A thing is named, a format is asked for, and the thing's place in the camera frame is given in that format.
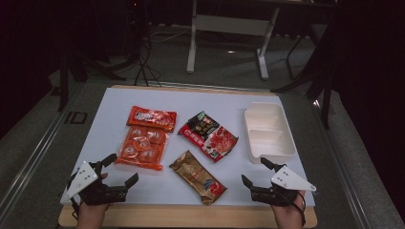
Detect gold snack packet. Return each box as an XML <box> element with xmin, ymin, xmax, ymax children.
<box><xmin>168</xmin><ymin>150</ymin><xmax>228</xmax><ymax>207</ymax></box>

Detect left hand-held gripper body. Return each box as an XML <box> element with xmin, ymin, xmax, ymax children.
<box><xmin>59</xmin><ymin>160</ymin><xmax>129</xmax><ymax>206</ymax></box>

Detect orange jelly cup bag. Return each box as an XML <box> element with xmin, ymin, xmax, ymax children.
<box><xmin>114</xmin><ymin>105</ymin><xmax>179</xmax><ymax>172</ymax></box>

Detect black stand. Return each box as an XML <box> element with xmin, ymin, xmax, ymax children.
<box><xmin>270</xmin><ymin>28</ymin><xmax>337</xmax><ymax>130</ymax></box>
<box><xmin>56</xmin><ymin>44</ymin><xmax>128</xmax><ymax>113</ymax></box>

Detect person's left hand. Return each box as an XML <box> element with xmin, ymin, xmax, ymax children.
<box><xmin>75</xmin><ymin>201</ymin><xmax>111</xmax><ymax>229</ymax></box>

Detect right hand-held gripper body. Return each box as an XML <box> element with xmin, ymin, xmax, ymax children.
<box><xmin>249</xmin><ymin>164</ymin><xmax>318</xmax><ymax>207</ymax></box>

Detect white floor cable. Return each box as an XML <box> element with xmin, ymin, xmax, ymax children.
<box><xmin>147</xmin><ymin>27</ymin><xmax>193</xmax><ymax>45</ymax></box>

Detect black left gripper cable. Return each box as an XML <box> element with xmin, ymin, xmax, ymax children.
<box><xmin>70</xmin><ymin>196</ymin><xmax>81</xmax><ymax>221</ymax></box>

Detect red and black snack packet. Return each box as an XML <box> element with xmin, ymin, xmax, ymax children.
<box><xmin>178</xmin><ymin>110</ymin><xmax>240</xmax><ymax>164</ymax></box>

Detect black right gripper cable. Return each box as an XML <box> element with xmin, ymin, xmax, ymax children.
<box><xmin>287</xmin><ymin>190</ymin><xmax>308</xmax><ymax>228</ymax></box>

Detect black floor cables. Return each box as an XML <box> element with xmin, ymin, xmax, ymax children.
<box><xmin>133</xmin><ymin>30</ymin><xmax>164</xmax><ymax>88</ymax></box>

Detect person's right hand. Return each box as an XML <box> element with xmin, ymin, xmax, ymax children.
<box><xmin>270</xmin><ymin>190</ymin><xmax>307</xmax><ymax>229</ymax></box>

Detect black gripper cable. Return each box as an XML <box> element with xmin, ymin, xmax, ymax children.
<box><xmin>70</xmin><ymin>196</ymin><xmax>81</xmax><ymax>221</ymax></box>
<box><xmin>287</xmin><ymin>190</ymin><xmax>308</xmax><ymax>228</ymax></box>

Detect white divided container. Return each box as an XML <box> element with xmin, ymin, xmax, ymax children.
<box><xmin>244</xmin><ymin>101</ymin><xmax>298</xmax><ymax>165</ymax></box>

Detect white metal desk frame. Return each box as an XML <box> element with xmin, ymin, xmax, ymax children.
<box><xmin>185</xmin><ymin>0</ymin><xmax>282</xmax><ymax>81</ymax></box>

